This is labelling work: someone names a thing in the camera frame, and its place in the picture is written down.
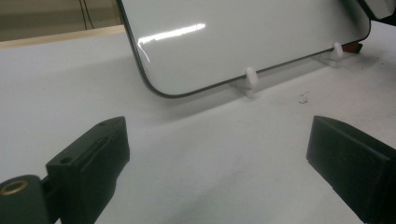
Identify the black cable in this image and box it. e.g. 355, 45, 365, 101
78, 0, 89, 31
83, 0, 95, 30

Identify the red and black marker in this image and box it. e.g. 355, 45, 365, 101
345, 42, 364, 54

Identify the white eraser with black felt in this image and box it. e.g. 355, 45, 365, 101
357, 0, 396, 22

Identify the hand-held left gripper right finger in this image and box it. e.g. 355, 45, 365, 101
305, 115, 396, 224

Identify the clear board stand white cap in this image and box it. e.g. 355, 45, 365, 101
312, 41, 345, 68
230, 66, 260, 99

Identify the white whiteboard with black rim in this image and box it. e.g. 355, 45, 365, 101
116, 0, 372, 100

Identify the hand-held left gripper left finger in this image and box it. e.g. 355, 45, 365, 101
46, 116, 131, 224

